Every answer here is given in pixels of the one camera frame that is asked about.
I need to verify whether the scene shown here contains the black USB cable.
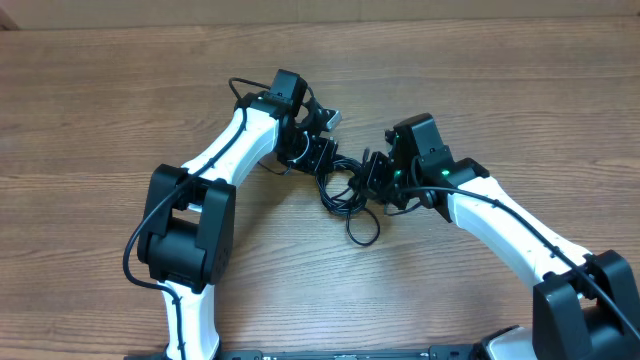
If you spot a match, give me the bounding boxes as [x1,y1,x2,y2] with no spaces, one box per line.
[319,147,374,217]

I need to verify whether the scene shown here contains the black cable with barrel plug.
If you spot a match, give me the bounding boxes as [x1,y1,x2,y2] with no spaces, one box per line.
[314,157,382,248]

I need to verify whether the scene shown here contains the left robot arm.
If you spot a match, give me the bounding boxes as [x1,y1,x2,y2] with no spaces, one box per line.
[127,70,341,359]

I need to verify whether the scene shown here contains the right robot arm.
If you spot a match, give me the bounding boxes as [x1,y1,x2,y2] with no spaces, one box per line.
[350,113,639,360]

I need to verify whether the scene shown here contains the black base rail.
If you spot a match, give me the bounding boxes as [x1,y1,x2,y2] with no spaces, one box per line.
[124,344,501,360]

